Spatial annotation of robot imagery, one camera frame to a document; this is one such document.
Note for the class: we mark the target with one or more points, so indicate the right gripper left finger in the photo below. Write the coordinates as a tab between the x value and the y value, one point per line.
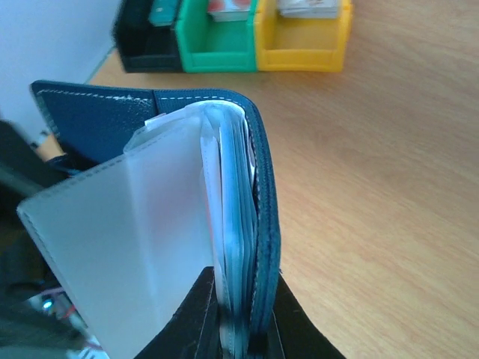
193	331

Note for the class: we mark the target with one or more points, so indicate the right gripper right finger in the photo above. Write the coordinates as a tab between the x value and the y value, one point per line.
292	335

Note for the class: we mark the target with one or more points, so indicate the blue card holder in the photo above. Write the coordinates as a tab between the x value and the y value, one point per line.
165	184

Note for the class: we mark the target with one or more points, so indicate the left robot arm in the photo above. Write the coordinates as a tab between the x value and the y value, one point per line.
24	272

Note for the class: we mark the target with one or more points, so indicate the teal card in black bin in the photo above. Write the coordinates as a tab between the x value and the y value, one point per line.
163	12

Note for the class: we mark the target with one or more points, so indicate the red white card in bin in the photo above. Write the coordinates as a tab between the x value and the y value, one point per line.
229	10

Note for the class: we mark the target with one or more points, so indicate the card in yellow bin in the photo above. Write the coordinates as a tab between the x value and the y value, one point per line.
309	9

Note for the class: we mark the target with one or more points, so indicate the green plastic bin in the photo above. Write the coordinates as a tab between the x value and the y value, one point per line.
208	46

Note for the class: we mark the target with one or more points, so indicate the black plastic bin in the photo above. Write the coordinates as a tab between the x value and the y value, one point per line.
144	48

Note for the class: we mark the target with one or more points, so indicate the yellow plastic bin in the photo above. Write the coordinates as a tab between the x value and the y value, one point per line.
291	44

